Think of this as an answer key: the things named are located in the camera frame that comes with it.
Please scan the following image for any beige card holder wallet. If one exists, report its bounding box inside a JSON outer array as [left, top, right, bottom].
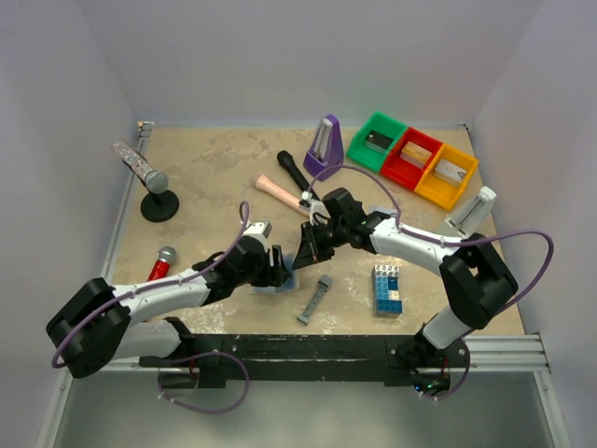
[[250, 252, 299, 295]]

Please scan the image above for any white VIP credit card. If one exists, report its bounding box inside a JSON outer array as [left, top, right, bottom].
[[368, 205, 397, 218]]

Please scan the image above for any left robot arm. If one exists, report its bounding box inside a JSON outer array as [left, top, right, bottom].
[[46, 236, 296, 379]]

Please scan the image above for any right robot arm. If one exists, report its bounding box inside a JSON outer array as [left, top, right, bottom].
[[293, 188, 519, 350]]

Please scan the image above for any black card in green bin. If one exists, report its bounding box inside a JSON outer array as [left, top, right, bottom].
[[364, 131, 394, 153]]

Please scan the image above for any tan card in red bin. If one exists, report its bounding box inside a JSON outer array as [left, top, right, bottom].
[[400, 142, 433, 169]]

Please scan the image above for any white card in yellow bin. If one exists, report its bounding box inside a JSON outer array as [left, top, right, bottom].
[[434, 159, 467, 186]]

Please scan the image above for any grey truss beam piece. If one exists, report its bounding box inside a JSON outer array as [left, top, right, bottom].
[[297, 274, 333, 325]]

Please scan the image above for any purple metronome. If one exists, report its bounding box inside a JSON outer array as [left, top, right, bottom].
[[303, 114, 344, 181]]

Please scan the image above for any red storage bin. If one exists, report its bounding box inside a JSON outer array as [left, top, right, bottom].
[[381, 127, 441, 190]]

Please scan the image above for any blue toy brick block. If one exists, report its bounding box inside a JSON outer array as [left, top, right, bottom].
[[372, 264, 403, 315]]

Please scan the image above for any pink microphone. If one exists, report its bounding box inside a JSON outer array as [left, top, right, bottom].
[[252, 174, 309, 216]]

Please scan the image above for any red glitter microphone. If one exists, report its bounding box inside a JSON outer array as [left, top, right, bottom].
[[147, 246, 177, 281]]

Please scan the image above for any yellow storage bin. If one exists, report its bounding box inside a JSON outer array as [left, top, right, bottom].
[[414, 144, 479, 210]]

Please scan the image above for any black microphone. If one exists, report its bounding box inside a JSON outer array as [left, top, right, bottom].
[[276, 150, 309, 191]]

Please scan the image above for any green storage bin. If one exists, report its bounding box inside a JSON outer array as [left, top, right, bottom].
[[347, 111, 409, 173]]

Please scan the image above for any black round microphone stand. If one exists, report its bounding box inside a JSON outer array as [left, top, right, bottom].
[[140, 189, 179, 223]]

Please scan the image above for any white metronome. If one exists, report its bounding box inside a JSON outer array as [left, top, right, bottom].
[[436, 187, 497, 239]]

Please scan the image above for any glitter microphone on stand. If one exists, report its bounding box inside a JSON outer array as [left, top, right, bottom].
[[110, 139, 169, 194]]

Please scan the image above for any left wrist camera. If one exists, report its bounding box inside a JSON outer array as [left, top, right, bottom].
[[243, 220, 272, 245]]

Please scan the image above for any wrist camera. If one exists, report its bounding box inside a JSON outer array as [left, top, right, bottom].
[[298, 191, 330, 225], [243, 220, 272, 245]]

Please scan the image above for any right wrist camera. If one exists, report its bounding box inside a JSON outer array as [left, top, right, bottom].
[[298, 191, 330, 225]]

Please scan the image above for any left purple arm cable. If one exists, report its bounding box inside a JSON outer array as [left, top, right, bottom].
[[50, 201, 253, 370]]

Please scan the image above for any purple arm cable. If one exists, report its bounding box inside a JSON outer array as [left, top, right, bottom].
[[50, 201, 253, 370], [310, 164, 555, 337]]

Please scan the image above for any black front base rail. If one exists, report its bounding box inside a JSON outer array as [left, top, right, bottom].
[[140, 334, 470, 388]]

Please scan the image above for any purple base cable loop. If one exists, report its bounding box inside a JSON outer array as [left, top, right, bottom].
[[157, 350, 251, 414]]

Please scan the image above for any aluminium frame rail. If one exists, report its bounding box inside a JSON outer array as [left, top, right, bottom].
[[101, 121, 155, 285]]

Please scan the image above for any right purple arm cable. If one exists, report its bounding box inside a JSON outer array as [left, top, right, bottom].
[[310, 164, 555, 337]]

